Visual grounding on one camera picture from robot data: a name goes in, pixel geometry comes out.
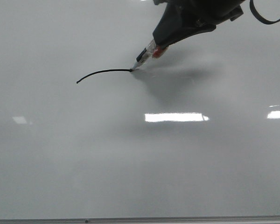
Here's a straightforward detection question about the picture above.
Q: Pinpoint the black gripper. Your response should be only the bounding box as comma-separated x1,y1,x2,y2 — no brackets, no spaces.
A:
153,0,243,48

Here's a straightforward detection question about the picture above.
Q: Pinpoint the white whiteboard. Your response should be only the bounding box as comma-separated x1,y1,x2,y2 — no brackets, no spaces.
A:
0,0,280,219

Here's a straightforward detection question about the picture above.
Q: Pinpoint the black and white whiteboard marker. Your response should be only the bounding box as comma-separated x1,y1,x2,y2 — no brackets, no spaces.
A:
130,39,168,71

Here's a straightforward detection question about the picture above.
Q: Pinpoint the black flat cable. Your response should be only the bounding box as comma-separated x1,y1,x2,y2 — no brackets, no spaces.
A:
249,0,280,25

